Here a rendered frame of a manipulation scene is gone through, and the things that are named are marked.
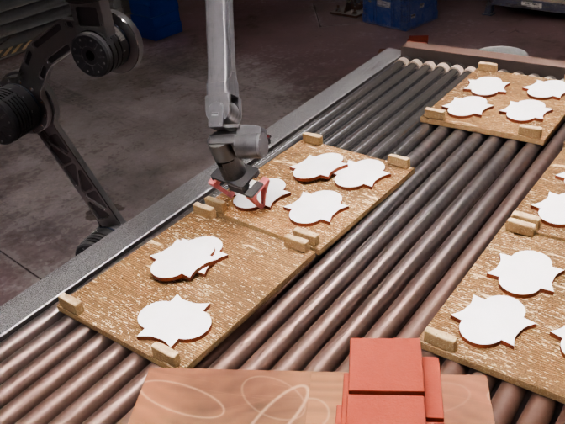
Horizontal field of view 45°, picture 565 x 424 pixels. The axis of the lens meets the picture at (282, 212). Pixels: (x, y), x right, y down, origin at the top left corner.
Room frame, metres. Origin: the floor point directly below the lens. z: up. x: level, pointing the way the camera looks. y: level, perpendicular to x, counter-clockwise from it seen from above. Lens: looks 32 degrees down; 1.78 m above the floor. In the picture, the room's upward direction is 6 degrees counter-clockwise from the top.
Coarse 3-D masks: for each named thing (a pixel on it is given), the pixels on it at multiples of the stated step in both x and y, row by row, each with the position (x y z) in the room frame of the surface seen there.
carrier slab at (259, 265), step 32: (192, 224) 1.34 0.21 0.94; (224, 224) 1.33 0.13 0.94; (128, 256) 1.24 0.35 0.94; (256, 256) 1.19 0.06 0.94; (288, 256) 1.17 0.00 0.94; (96, 288) 1.14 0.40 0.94; (128, 288) 1.12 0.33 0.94; (160, 288) 1.11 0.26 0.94; (192, 288) 1.10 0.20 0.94; (224, 288) 1.09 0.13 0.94; (256, 288) 1.08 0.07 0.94; (96, 320) 1.03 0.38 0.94; (128, 320) 1.02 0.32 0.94; (224, 320) 0.99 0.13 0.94; (192, 352) 0.91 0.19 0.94
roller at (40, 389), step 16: (448, 64) 2.21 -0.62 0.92; (432, 80) 2.10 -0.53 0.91; (400, 96) 1.98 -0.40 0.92; (416, 96) 2.01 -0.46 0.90; (384, 112) 1.87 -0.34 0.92; (368, 128) 1.78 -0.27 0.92; (352, 144) 1.71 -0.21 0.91; (96, 336) 1.01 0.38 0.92; (80, 352) 0.96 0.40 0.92; (96, 352) 0.97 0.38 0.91; (64, 368) 0.93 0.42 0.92; (80, 368) 0.94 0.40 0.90; (32, 384) 0.90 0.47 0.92; (48, 384) 0.89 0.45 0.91; (16, 400) 0.86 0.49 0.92; (32, 400) 0.86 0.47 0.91; (0, 416) 0.83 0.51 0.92; (16, 416) 0.83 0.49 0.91
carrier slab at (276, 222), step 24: (264, 168) 1.57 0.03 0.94; (288, 168) 1.56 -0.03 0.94; (408, 168) 1.49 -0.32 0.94; (312, 192) 1.43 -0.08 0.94; (360, 192) 1.40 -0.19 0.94; (384, 192) 1.39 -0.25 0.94; (216, 216) 1.38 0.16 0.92; (240, 216) 1.35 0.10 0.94; (264, 216) 1.34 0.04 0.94; (288, 216) 1.33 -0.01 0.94; (336, 216) 1.31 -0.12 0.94; (360, 216) 1.30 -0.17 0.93; (336, 240) 1.23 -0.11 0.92
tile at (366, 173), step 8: (368, 160) 1.54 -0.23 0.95; (376, 160) 1.53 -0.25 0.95; (344, 168) 1.51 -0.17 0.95; (352, 168) 1.50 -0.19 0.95; (360, 168) 1.50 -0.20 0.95; (368, 168) 1.49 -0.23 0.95; (376, 168) 1.49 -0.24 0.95; (384, 168) 1.49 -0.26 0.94; (336, 176) 1.47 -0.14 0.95; (344, 176) 1.47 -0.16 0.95; (352, 176) 1.46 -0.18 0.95; (360, 176) 1.46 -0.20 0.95; (368, 176) 1.46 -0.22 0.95; (376, 176) 1.45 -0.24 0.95; (384, 176) 1.45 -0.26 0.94; (336, 184) 1.44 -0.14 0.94; (344, 184) 1.43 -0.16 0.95; (352, 184) 1.42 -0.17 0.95; (360, 184) 1.42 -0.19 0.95; (368, 184) 1.42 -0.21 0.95
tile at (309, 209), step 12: (324, 192) 1.40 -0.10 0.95; (336, 192) 1.40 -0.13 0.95; (288, 204) 1.36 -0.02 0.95; (300, 204) 1.36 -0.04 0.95; (312, 204) 1.35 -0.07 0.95; (324, 204) 1.35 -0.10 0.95; (336, 204) 1.34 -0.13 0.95; (300, 216) 1.31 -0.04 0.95; (312, 216) 1.30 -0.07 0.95; (324, 216) 1.30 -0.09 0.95
